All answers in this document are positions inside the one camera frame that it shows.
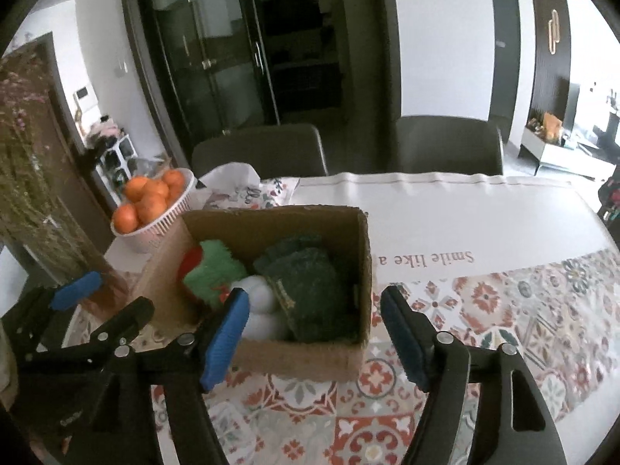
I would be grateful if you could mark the dark door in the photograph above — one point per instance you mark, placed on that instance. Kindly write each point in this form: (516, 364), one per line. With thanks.
(504, 58)

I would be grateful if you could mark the red strawberry plush toy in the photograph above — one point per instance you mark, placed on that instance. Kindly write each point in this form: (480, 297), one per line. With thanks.
(213, 271)

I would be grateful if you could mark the white fruit basket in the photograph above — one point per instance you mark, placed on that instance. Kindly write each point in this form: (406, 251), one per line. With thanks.
(164, 226)

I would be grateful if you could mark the glass vase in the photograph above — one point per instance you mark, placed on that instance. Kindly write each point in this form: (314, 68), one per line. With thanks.
(115, 291)

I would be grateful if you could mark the white television cabinet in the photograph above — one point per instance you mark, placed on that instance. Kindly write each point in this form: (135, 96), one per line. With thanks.
(566, 156)

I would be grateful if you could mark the white plush toy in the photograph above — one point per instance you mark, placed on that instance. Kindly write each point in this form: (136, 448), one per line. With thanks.
(264, 300)

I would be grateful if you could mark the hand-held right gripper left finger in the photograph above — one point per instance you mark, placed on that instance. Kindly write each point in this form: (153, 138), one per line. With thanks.
(225, 339)

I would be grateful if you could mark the white shelf unit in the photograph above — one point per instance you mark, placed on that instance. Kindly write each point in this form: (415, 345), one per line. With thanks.
(123, 147)

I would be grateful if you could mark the floral tissue pack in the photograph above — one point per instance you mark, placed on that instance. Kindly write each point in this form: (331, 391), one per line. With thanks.
(252, 193)

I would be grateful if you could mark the dark glass cabinet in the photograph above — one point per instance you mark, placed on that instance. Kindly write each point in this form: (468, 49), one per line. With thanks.
(218, 58)

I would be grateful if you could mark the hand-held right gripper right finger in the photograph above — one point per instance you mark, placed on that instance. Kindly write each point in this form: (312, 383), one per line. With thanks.
(404, 344)

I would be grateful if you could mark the white wall intercom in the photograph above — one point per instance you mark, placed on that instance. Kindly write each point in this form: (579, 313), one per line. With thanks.
(82, 95)

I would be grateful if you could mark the gold wall ornament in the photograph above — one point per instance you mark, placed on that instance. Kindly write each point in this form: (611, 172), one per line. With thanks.
(554, 31)

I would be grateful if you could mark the patterned table runner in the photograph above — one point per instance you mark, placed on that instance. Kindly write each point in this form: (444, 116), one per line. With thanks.
(484, 232)

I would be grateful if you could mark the dark green knitted cloth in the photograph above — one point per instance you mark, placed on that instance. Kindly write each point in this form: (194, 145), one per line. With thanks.
(315, 290)

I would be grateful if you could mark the orange fruit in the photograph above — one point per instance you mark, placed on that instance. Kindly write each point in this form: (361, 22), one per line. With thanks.
(157, 190)
(173, 179)
(126, 218)
(135, 188)
(151, 210)

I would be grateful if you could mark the brown cardboard box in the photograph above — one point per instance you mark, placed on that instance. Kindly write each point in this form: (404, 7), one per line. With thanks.
(300, 363)

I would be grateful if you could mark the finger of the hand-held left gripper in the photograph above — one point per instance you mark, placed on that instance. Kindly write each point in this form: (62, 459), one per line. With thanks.
(126, 318)
(77, 290)

